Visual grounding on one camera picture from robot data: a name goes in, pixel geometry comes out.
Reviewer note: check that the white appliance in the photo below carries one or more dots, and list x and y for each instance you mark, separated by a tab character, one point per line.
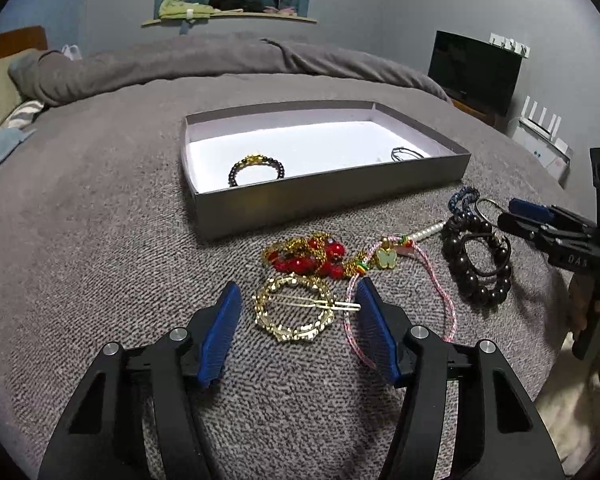
545	152

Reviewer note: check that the striped pillow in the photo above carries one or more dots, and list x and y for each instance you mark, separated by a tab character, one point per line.
22	112

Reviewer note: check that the light blue cloth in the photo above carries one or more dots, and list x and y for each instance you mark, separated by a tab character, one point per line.
0	152

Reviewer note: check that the green cloth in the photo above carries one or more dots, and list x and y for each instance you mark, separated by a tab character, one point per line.
180	7

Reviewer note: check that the wooden television stand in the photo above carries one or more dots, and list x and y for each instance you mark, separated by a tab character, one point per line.
480	112

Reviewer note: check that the wooden headboard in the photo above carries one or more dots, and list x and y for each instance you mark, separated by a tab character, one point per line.
10	42

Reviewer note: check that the red and gold bead jewelry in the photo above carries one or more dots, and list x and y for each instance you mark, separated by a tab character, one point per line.
300	265

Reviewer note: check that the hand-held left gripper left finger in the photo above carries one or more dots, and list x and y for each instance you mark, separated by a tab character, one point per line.
220	340

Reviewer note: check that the person's right forearm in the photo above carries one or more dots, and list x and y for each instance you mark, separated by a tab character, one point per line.
575	410

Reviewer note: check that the white pearl hair pin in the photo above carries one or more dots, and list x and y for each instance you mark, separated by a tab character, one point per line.
427	234

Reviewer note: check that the black television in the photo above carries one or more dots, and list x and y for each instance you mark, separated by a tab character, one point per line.
472	72

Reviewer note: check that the white plastic bag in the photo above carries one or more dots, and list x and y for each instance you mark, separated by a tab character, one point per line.
71	52

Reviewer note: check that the pink cloth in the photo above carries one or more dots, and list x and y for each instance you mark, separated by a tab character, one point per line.
280	9

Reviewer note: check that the black cloth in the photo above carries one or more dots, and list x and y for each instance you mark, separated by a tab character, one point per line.
230	2

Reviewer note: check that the white router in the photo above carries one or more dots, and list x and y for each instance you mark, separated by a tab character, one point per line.
540	125

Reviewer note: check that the grey shallow cardboard box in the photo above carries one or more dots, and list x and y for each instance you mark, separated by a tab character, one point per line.
305	200

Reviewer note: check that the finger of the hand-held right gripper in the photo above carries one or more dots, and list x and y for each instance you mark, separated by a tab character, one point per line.
527	207
522	230

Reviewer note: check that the grey duvet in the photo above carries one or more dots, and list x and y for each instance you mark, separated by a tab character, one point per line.
205	65

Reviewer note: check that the wooden window shelf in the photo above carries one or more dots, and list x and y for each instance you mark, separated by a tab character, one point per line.
260	16

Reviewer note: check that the white wall hooks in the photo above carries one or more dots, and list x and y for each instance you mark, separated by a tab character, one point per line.
510	45

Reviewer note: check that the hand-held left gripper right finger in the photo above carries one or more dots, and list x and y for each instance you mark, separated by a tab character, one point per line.
375	330

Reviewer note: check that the grey bed cover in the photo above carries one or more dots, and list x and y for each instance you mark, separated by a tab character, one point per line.
105	210

